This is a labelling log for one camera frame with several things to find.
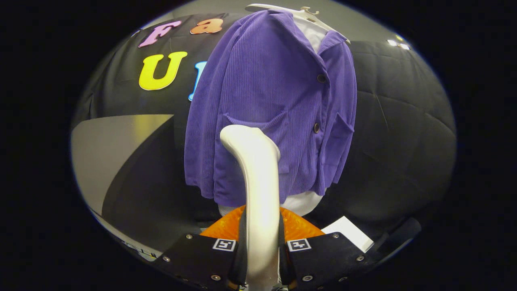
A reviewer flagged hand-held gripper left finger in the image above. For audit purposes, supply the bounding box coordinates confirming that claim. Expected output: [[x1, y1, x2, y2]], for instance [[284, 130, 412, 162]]
[[153, 205, 248, 291]]

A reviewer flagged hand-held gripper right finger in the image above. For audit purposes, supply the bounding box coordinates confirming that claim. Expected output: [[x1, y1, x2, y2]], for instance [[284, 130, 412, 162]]
[[278, 207, 376, 291]]

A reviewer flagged white clothes hanger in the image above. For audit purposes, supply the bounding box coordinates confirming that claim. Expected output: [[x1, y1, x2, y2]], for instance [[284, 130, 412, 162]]
[[246, 4, 351, 44]]

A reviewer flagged white card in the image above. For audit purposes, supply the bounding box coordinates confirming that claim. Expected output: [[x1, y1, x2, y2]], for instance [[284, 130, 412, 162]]
[[321, 216, 374, 253]]

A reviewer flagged white garment steamer head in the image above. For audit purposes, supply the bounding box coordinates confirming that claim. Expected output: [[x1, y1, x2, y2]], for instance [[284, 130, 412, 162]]
[[220, 124, 282, 291]]

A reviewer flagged black backdrop cloth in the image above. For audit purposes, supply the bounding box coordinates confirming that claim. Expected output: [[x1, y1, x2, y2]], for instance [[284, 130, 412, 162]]
[[72, 12, 457, 243]]

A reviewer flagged ceiling light panel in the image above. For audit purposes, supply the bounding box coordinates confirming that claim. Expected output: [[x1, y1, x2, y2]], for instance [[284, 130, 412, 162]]
[[387, 38, 411, 51]]

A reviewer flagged white shirt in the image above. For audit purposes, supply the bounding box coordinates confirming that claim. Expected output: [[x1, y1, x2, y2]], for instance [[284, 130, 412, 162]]
[[218, 18, 328, 217]]

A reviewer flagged purple corduroy jacket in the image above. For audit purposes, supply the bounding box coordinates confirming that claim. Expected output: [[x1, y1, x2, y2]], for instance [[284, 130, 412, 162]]
[[185, 10, 358, 207]]

